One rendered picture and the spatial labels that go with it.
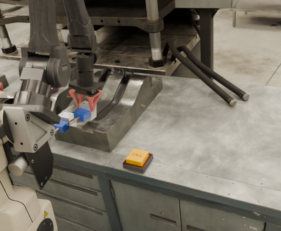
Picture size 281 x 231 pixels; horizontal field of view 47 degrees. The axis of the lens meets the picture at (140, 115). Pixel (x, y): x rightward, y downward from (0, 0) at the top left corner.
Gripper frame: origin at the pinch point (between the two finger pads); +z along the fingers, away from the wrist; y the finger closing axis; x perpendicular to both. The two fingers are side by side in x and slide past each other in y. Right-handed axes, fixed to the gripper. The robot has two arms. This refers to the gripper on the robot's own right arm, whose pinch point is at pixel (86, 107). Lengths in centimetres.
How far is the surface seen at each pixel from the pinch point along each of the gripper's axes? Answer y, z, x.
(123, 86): -0.7, 1.9, -27.1
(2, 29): 119, 7, -75
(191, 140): -35.9, 10.6, -15.3
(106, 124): -6.4, 7.1, -3.5
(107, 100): 3.0, 6.5, -19.8
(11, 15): 114, -3, -79
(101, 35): 45, 1, -83
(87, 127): 1.6, 10.5, -2.9
